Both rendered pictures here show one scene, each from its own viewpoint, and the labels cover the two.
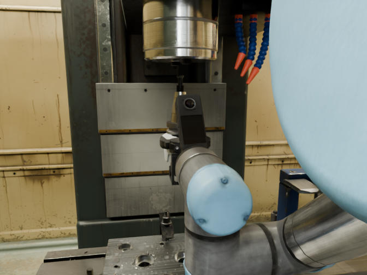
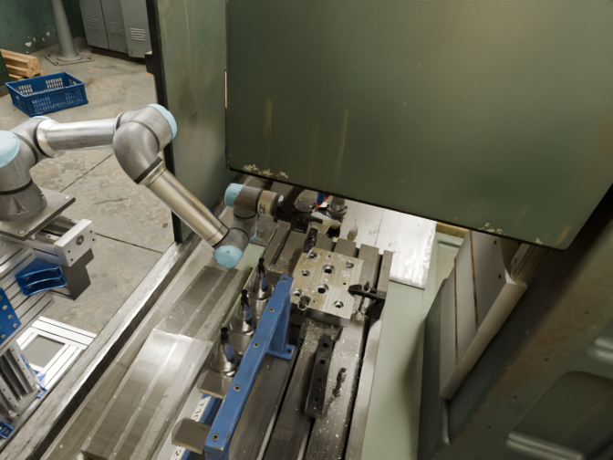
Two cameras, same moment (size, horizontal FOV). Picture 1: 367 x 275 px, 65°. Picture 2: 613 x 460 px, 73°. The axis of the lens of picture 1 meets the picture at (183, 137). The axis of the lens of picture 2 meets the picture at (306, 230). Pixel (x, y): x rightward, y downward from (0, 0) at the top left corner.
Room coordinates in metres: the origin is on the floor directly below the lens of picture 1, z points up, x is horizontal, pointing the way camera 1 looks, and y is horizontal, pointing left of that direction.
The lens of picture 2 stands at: (0.89, -0.95, 2.04)
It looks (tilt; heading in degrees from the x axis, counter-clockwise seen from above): 39 degrees down; 109
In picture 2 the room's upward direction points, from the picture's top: 8 degrees clockwise
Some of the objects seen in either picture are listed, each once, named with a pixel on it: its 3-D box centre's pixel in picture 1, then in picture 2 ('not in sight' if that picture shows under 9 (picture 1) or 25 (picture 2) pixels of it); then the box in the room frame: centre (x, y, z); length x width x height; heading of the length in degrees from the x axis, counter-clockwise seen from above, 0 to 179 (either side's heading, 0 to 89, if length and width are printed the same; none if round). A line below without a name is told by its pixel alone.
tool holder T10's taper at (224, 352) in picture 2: not in sight; (224, 349); (0.59, -0.51, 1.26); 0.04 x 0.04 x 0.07
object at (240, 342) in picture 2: not in sight; (234, 341); (0.59, -0.46, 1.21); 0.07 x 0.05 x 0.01; 9
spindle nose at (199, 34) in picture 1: (180, 31); not in sight; (0.64, 0.01, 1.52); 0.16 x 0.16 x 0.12
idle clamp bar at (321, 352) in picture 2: not in sight; (319, 376); (0.76, -0.28, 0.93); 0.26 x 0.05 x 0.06; 104
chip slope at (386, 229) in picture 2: not in sight; (345, 225); (0.53, 0.66, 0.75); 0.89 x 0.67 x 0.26; 9
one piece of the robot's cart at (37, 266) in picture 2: not in sight; (41, 279); (-0.15, -0.42, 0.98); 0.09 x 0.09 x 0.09; 9
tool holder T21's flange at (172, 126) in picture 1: (180, 127); (337, 210); (0.64, 0.01, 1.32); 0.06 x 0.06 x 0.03
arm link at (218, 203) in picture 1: (212, 192); (244, 198); (0.36, -0.04, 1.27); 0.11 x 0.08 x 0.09; 9
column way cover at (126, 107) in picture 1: (163, 150); (470, 287); (1.08, 0.08, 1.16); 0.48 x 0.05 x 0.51; 99
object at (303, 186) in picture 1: (303, 186); (266, 277); (0.55, -0.24, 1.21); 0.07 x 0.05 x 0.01; 9
